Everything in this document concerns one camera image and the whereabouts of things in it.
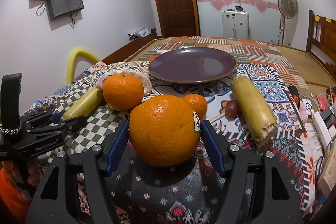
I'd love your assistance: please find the large navel orange with sticker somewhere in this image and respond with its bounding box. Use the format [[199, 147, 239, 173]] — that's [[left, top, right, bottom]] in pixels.
[[129, 94, 201, 166]]

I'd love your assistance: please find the medium orange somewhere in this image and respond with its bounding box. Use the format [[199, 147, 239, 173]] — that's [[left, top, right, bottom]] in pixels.
[[102, 73, 144, 111]]

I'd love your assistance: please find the smooth green-yellow sugarcane piece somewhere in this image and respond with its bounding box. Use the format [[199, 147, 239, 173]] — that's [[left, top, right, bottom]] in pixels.
[[60, 86, 104, 121]]

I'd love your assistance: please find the rough-ended yellow sugarcane piece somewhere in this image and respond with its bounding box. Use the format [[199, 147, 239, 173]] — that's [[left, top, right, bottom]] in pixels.
[[231, 76, 278, 148]]

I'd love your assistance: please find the dark red grape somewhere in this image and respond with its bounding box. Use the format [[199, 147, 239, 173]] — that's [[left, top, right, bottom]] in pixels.
[[225, 100, 240, 120]]

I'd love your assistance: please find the small mandarin orange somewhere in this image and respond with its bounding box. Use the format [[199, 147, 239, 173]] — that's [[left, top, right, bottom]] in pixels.
[[183, 94, 207, 121]]

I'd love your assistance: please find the yellow chair back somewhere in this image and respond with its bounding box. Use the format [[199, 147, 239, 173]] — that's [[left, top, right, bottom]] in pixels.
[[66, 48, 101, 84]]

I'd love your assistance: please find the patchwork patterned bedspread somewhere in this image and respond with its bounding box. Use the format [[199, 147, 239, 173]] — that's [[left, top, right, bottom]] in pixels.
[[26, 47, 307, 223]]

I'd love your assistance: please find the wooden bed footboard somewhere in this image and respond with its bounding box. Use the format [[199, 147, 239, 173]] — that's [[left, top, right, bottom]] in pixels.
[[102, 28, 157, 65]]

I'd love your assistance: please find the dark purple round plate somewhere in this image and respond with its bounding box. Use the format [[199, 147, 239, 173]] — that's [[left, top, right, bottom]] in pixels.
[[148, 47, 238, 84]]

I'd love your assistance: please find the clothes heap on footboard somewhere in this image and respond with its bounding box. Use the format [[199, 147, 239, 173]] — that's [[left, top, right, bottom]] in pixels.
[[128, 27, 151, 42]]

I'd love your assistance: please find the white power strip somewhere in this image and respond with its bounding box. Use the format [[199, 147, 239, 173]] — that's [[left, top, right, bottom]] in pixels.
[[312, 108, 335, 151]]

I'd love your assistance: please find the beige patterned book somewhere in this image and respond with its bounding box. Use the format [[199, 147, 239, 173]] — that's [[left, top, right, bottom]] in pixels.
[[318, 141, 336, 198]]

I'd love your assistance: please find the white suitcase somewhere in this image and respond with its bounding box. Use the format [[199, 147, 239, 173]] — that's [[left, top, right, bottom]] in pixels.
[[222, 6, 250, 39]]

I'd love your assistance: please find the woven bamboo bed mat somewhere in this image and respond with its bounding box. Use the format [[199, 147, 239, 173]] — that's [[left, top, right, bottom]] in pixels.
[[127, 36, 335, 89]]

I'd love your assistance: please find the white standing fan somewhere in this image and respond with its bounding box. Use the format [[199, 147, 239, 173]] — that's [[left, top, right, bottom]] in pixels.
[[277, 0, 298, 46]]

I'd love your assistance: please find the small black wall monitor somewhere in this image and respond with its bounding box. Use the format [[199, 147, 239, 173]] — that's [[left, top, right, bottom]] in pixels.
[[47, 0, 84, 20]]

